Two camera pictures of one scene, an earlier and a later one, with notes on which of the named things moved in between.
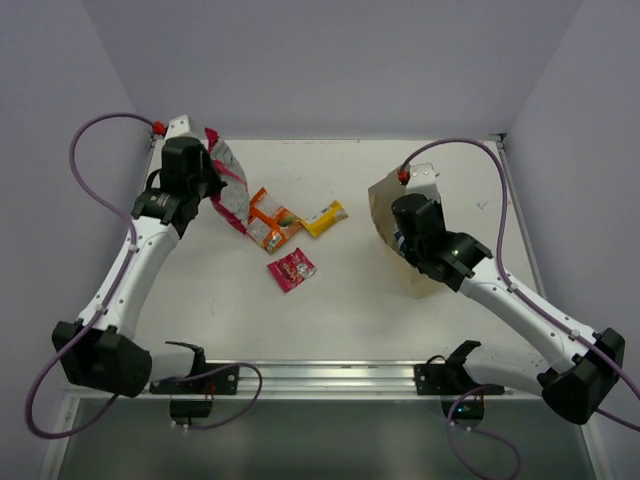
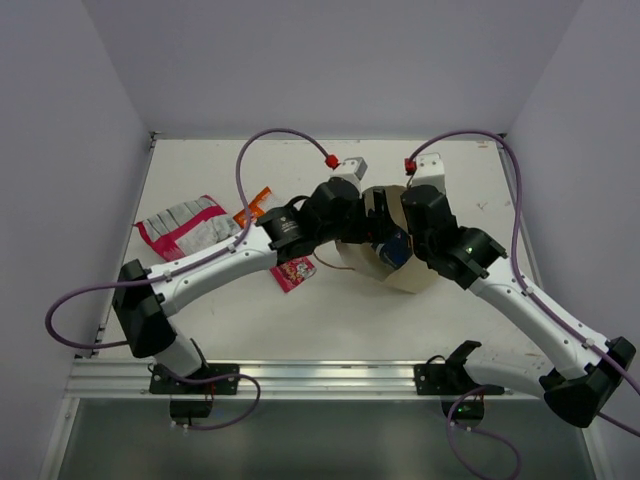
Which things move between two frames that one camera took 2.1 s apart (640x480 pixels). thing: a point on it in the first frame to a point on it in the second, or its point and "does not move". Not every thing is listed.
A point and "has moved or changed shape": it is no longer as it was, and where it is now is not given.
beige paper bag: [383, 196] has moved or changed shape
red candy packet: [292, 269] does not move
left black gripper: [211, 179] to [368, 220]
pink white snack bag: [233, 199] to [189, 228]
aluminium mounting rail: [341, 380] does not move
